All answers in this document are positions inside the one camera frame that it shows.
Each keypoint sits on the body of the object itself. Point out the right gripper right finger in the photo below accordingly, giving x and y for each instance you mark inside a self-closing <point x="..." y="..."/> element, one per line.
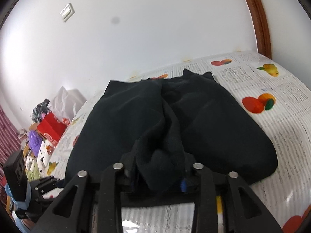
<point x="224" y="203"/>

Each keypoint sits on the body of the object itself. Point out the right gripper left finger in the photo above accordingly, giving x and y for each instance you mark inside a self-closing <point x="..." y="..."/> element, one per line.
<point x="89" y="196"/>

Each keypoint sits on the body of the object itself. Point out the black sweatshirt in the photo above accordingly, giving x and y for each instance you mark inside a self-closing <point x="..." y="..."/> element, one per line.
<point x="160" y="121"/>

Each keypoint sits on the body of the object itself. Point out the white spotted plush toy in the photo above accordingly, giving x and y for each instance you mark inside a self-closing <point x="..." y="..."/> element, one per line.
<point x="40" y="166"/>

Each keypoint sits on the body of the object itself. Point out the red striped curtain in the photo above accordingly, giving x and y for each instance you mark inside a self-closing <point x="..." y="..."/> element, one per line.
<point x="9" y="141"/>

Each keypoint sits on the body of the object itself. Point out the purple plush toy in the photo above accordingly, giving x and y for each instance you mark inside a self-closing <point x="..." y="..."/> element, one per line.
<point x="35" y="141"/>

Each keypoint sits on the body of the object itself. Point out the wooden side table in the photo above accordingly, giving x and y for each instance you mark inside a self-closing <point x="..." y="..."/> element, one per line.
<point x="24" y="133"/>

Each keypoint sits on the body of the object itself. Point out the red paper shopping bag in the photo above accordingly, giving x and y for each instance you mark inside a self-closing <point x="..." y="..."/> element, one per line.
<point x="52" y="128"/>

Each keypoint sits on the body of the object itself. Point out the black plaid cloth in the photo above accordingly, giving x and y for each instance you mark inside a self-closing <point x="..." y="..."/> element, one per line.
<point x="39" y="110"/>

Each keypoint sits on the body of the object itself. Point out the white Miniso plastic bag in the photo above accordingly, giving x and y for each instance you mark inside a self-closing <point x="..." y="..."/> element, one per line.
<point x="66" y="104"/>

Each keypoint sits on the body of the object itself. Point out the white wall switch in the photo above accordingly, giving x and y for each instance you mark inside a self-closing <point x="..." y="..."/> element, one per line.
<point x="67" y="12"/>

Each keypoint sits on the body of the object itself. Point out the brown wooden door frame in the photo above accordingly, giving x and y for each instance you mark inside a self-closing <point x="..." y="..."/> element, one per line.
<point x="261" y="27"/>

